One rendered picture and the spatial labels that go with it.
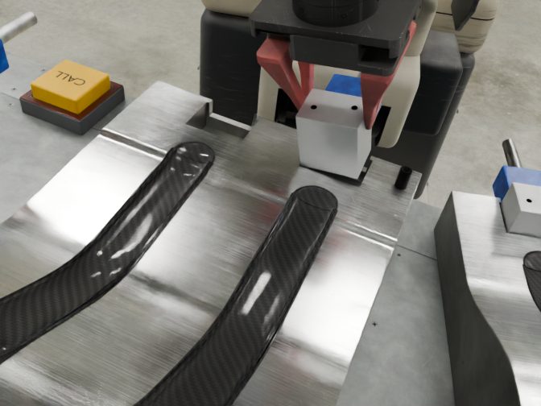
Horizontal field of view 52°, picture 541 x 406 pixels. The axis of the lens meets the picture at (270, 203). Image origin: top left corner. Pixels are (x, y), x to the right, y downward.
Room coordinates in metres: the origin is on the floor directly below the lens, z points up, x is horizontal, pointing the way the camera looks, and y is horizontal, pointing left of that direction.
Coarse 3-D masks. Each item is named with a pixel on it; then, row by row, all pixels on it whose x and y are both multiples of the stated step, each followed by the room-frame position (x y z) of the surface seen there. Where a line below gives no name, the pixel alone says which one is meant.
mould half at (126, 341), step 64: (128, 128) 0.37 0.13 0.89; (192, 128) 0.38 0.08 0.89; (256, 128) 0.39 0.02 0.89; (64, 192) 0.29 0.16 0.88; (128, 192) 0.30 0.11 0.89; (256, 192) 0.31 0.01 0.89; (384, 192) 0.33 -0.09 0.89; (0, 256) 0.21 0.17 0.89; (64, 256) 0.23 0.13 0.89; (192, 256) 0.25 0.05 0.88; (320, 256) 0.26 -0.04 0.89; (384, 256) 0.27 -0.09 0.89; (128, 320) 0.18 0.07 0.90; (192, 320) 0.19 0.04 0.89; (320, 320) 0.21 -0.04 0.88; (0, 384) 0.11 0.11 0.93; (64, 384) 0.12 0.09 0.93; (128, 384) 0.13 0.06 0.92; (256, 384) 0.15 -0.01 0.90; (320, 384) 0.16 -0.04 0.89
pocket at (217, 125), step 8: (208, 104) 0.42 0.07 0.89; (200, 112) 0.41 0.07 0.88; (208, 112) 0.42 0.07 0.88; (192, 120) 0.40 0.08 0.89; (200, 120) 0.41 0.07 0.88; (208, 120) 0.42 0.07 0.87; (216, 120) 0.42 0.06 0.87; (224, 120) 0.42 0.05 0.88; (232, 120) 0.42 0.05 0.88; (256, 120) 0.41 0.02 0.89; (200, 128) 0.41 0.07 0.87; (208, 128) 0.42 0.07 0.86; (216, 128) 0.42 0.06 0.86; (224, 128) 0.42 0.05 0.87; (232, 128) 0.41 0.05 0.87; (240, 128) 0.41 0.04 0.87; (248, 128) 0.41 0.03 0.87; (224, 136) 0.41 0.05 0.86; (232, 136) 0.41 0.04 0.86; (240, 136) 0.41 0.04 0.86
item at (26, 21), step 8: (24, 16) 0.43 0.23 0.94; (32, 16) 0.44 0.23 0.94; (8, 24) 0.42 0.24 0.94; (16, 24) 0.42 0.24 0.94; (24, 24) 0.43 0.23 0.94; (32, 24) 0.43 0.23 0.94; (0, 32) 0.40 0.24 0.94; (8, 32) 0.41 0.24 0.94; (16, 32) 0.42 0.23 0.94; (0, 40) 0.38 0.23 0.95; (8, 40) 0.41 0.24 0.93; (0, 48) 0.38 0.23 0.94; (0, 56) 0.38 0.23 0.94; (0, 64) 0.37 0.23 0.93; (8, 64) 0.38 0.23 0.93; (0, 72) 0.37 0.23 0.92
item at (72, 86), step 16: (64, 64) 0.53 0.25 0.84; (80, 64) 0.53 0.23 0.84; (48, 80) 0.49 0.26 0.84; (64, 80) 0.50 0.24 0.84; (80, 80) 0.50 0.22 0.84; (96, 80) 0.51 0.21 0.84; (48, 96) 0.48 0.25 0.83; (64, 96) 0.47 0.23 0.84; (80, 96) 0.47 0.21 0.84; (96, 96) 0.50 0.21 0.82; (80, 112) 0.47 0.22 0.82
